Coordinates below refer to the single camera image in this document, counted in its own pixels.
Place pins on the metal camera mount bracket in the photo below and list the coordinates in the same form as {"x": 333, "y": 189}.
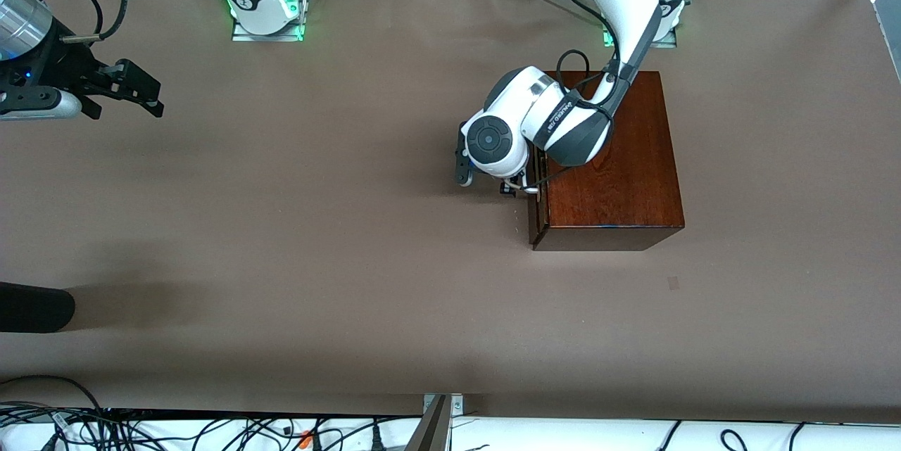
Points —
{"x": 436, "y": 430}

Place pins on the black rounded object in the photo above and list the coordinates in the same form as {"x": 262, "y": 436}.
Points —
{"x": 35, "y": 307}

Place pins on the dark brown wooden cabinet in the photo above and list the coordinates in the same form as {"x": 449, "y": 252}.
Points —
{"x": 619, "y": 183}

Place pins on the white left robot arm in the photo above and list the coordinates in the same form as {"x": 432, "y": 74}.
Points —
{"x": 549, "y": 120}

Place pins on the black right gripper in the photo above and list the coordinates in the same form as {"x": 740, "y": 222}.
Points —
{"x": 62, "y": 65}

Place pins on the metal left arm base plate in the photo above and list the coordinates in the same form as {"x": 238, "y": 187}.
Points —
{"x": 669, "y": 41}

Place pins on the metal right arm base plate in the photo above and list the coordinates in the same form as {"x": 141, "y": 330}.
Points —
{"x": 243, "y": 34}

